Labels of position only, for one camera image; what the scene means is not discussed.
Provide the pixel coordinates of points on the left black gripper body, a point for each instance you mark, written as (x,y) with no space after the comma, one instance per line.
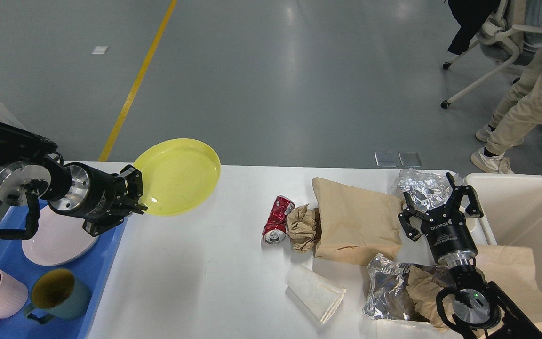
(93,194)

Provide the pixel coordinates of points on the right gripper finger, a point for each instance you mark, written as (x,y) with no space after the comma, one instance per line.
(407,213)
(473,208)

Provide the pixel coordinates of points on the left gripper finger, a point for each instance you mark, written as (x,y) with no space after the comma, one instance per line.
(99,225)
(133,180)

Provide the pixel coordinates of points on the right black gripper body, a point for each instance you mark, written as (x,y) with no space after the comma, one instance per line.
(448,236)

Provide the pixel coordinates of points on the yellow plastic plate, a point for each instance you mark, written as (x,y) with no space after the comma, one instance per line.
(178,175)

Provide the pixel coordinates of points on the teal green mug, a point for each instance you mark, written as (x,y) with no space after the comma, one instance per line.
(57,294)

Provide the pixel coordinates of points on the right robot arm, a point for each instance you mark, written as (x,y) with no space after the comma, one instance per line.
(471,303)

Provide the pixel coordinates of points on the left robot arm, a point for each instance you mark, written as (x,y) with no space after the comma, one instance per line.
(32,169)

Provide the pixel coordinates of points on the crumpled foil near bin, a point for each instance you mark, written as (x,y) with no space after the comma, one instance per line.
(428,190)

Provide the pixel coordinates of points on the blue plastic tray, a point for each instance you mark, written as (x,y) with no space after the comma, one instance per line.
(92,268)

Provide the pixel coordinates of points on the large brown paper bag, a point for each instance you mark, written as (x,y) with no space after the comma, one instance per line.
(356,224)

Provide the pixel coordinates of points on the crumpled brown paper on foil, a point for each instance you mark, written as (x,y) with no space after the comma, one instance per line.
(424,283)

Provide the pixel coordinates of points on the beige plastic bin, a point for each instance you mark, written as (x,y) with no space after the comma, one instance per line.
(512,206)

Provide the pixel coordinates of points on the brown paper bag right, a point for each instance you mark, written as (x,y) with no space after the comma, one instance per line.
(516,271)

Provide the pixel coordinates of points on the foil sheet with paper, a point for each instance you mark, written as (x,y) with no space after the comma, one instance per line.
(388,297)

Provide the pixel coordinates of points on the small crumpled brown paper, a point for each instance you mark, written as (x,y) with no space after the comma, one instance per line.
(304,228)

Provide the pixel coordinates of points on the flattened white paper cup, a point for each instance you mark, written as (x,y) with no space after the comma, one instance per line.
(321,296)

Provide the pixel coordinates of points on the crushed red soda can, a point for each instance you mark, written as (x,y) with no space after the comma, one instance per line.
(275,229)

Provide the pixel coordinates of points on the person in khaki trousers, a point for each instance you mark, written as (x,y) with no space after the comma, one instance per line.
(517,113)

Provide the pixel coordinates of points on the white office chair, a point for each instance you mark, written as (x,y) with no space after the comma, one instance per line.
(501,29)

